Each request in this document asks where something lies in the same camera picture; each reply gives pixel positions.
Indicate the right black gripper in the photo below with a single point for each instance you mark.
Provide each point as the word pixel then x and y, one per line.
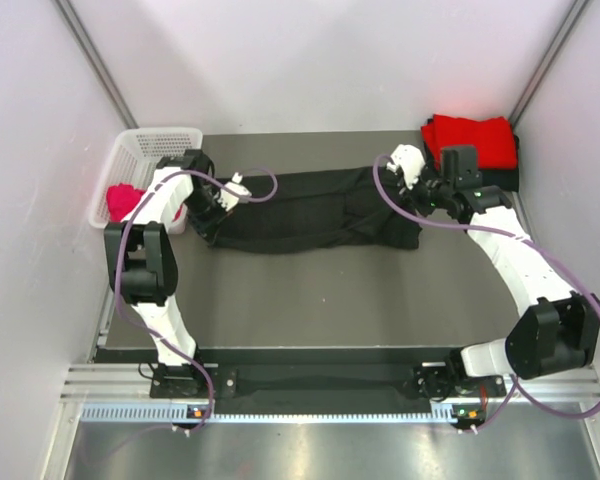
pixel 411 197

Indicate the right aluminium corner post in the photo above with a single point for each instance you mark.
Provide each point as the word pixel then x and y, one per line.
pixel 566 27

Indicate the black t-shirt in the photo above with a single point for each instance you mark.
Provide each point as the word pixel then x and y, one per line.
pixel 507 180
pixel 317 210

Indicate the white plastic basket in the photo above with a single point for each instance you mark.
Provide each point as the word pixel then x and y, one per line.
pixel 133 159

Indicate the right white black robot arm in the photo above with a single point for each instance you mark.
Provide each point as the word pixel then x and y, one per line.
pixel 557 329

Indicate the pink crumpled t-shirt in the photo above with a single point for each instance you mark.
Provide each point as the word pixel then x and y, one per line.
pixel 123 199

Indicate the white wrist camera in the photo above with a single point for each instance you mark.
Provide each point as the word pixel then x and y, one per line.
pixel 232 193
pixel 408 162

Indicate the aluminium corner post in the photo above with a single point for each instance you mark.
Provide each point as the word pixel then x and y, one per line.
pixel 88 48
pixel 566 27

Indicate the aluminium frame rail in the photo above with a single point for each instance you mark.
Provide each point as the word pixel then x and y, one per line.
pixel 122 383

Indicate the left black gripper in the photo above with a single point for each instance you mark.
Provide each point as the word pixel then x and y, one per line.
pixel 207 228

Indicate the left aluminium corner post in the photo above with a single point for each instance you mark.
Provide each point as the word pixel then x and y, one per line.
pixel 88 48

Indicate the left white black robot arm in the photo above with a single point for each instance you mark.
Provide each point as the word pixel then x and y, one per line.
pixel 143 270

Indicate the black folded t-shirt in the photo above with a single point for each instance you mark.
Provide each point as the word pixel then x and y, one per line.
pixel 507 180

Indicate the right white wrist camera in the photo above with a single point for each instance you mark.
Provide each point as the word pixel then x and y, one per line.
pixel 408 162

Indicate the grey slotted cable duct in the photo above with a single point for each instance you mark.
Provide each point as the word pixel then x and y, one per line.
pixel 191 414

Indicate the red folded t-shirt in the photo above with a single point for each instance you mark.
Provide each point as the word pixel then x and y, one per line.
pixel 493 139

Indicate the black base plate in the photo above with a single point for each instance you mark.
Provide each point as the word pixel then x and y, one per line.
pixel 418 382

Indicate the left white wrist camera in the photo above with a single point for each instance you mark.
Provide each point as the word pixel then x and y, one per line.
pixel 232 193

